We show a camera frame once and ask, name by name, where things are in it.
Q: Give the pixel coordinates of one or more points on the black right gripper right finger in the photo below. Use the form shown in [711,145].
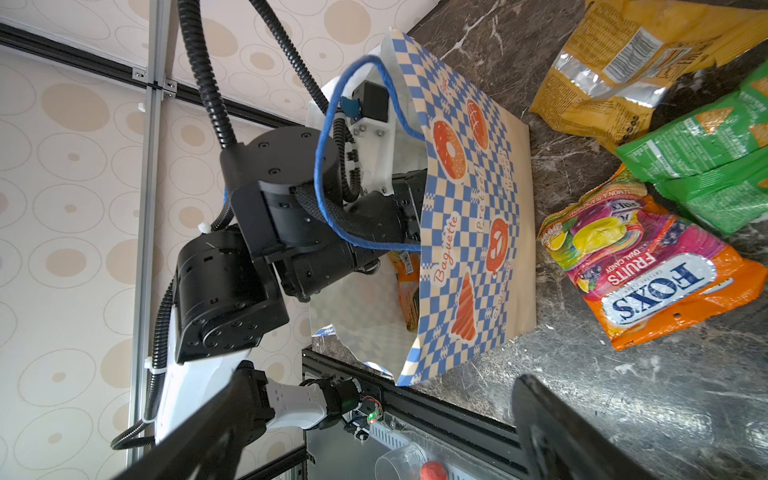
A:
[559,444]

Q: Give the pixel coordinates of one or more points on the yellow snack bag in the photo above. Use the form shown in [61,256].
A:
[625,56]

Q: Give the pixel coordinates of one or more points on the clear plastic cup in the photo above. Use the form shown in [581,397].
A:
[403,463]

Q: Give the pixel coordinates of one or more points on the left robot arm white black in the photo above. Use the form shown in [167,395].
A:
[294,236]

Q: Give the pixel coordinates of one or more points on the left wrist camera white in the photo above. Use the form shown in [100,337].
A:
[379,148]

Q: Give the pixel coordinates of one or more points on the aluminium rail left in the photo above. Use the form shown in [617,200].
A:
[162,37]

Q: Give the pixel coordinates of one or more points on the green corn snack bag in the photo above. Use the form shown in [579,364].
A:
[712,162]

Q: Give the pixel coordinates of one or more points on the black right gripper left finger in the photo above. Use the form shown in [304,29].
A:
[209,444]

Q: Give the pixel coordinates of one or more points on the blue checkered paper bag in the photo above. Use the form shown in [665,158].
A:
[477,258]

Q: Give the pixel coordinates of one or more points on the black corner frame post left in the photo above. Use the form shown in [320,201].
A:
[65,55]

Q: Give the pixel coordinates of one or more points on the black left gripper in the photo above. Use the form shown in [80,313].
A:
[394,220]

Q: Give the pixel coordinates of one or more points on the orange Foxs candy bag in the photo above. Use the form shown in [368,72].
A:
[643,271]

